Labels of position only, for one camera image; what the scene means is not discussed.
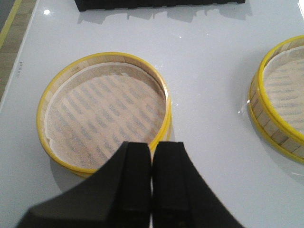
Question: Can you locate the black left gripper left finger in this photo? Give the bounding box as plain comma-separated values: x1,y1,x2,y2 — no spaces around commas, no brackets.
17,142,151,228

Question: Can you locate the black dish rack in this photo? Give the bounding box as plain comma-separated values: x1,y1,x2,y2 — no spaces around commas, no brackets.
75,0,246,12

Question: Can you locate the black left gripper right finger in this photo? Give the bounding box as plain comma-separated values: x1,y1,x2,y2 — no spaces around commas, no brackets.
152,142,242,228

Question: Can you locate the bamboo steamer tier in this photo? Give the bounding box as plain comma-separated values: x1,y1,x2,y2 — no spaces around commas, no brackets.
37,52,172,177
248,35,304,163

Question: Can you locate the steamer liner paper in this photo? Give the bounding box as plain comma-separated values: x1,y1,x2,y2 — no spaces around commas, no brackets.
45,63,166,169
263,46,304,133

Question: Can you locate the steamer liner paper centre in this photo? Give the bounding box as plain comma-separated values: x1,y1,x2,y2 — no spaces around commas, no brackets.
263,46,304,133

